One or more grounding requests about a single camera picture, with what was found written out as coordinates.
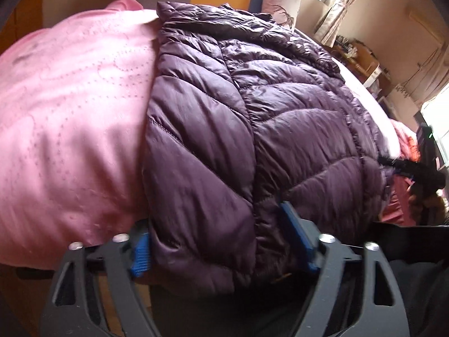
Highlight pink bed blanket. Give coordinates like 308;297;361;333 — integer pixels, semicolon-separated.
0;0;403;271

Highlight person's right hand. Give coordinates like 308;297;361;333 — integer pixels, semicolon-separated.
407;183;448;226

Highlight red pink bedding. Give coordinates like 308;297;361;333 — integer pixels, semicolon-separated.
381;119;420;227

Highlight deer print pillow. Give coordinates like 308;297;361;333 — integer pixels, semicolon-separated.
261;0;301;31

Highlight pink patterned curtain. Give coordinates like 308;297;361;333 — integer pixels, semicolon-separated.
313;0;356;47

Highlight purple quilted down jacket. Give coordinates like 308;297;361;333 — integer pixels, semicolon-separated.
142;2;390;297

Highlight wooden desk with clutter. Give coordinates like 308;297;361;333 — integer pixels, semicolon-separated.
330;35;392;97

